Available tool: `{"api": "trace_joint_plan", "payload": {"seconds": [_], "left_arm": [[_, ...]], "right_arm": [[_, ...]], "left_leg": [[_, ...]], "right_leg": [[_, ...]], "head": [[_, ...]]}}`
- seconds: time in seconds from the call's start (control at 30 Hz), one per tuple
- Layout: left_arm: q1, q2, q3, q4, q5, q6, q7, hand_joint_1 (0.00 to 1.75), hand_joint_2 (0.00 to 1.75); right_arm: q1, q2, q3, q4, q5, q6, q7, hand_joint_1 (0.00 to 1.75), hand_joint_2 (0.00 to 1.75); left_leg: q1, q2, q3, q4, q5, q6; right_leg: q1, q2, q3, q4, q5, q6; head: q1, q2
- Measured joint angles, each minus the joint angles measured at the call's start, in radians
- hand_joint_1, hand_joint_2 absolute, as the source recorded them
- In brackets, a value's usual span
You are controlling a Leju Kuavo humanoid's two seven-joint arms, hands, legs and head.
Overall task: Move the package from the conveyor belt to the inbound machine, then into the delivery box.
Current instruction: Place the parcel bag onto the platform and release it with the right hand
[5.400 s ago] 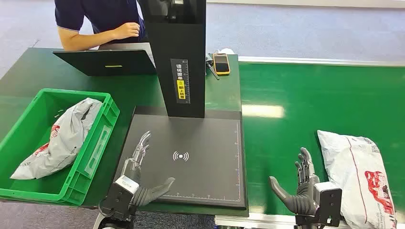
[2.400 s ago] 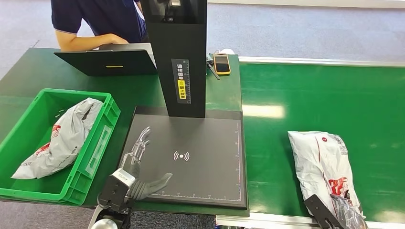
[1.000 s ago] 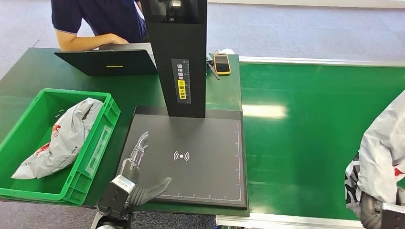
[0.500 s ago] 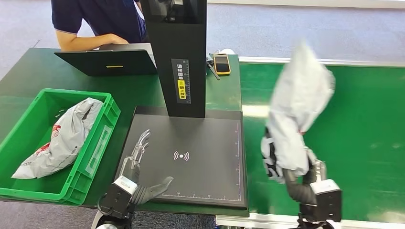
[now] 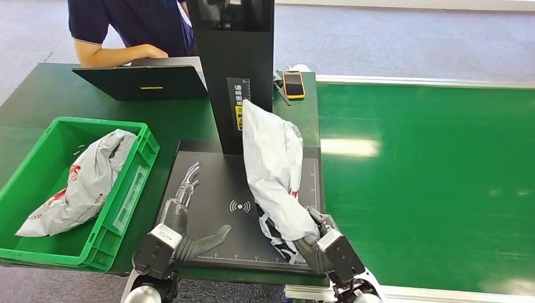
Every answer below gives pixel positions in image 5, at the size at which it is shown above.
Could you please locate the green conveyor belt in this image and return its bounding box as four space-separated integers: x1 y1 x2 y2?
316 83 535 295

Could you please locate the grey package with red print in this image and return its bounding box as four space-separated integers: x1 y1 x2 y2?
16 128 138 239

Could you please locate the white package with black print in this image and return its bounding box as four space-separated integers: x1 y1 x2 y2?
241 98 320 265

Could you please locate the dark green table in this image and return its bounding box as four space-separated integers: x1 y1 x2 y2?
0 62 331 289

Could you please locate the black inbound scanner machine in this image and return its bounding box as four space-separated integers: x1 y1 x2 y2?
155 0 327 277

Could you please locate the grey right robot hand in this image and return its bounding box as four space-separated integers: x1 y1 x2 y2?
292 205 341 275

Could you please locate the green plastic crate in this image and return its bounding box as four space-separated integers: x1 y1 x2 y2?
0 116 160 273

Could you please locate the black laptop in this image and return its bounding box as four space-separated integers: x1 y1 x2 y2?
71 56 209 102

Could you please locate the person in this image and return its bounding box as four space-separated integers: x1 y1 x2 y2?
68 0 197 69

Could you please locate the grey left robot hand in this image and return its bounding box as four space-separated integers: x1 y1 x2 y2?
160 162 233 262

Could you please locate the phone in yellow case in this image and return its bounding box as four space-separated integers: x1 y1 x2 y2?
282 69 306 100

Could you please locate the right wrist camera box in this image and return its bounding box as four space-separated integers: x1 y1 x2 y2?
317 229 367 285

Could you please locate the person's right hand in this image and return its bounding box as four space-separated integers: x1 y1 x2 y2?
139 44 169 59

